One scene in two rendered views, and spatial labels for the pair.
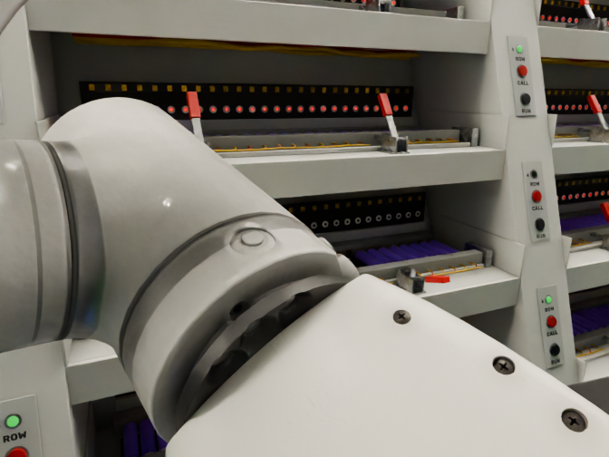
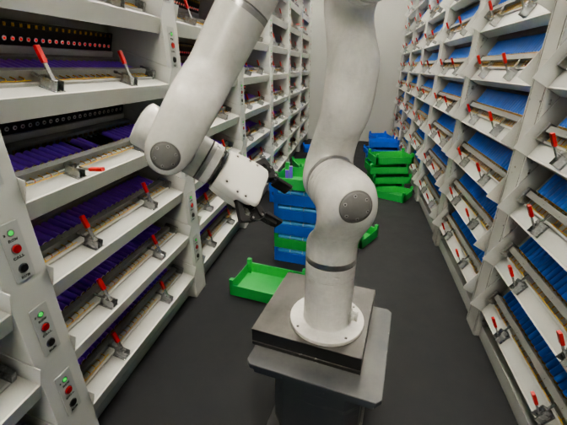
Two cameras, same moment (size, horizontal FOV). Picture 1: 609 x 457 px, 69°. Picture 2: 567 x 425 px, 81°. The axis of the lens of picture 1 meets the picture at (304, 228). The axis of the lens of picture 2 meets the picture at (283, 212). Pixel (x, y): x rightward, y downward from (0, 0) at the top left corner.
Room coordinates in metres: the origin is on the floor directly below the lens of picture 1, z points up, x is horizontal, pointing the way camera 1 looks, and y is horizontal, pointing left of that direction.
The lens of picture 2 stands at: (-0.31, 0.48, 0.93)
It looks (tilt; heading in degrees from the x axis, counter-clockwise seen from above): 24 degrees down; 303
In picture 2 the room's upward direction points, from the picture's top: straight up
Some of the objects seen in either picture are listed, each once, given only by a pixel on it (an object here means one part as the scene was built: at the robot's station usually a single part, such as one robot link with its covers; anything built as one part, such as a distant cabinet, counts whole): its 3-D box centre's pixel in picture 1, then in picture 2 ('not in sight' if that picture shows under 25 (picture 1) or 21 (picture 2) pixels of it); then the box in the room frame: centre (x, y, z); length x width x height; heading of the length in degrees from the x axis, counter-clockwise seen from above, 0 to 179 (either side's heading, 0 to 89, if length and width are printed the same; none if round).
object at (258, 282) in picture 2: not in sight; (269, 281); (0.43, -0.54, 0.04); 0.30 x 0.20 x 0.08; 13
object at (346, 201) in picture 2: not in sight; (338, 217); (-0.06, -0.13, 0.63); 0.19 x 0.12 x 0.24; 133
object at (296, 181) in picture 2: not in sight; (309, 176); (0.43, -0.89, 0.44); 0.30 x 0.20 x 0.08; 15
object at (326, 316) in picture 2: not in sight; (328, 289); (-0.03, -0.16, 0.42); 0.19 x 0.19 x 0.18
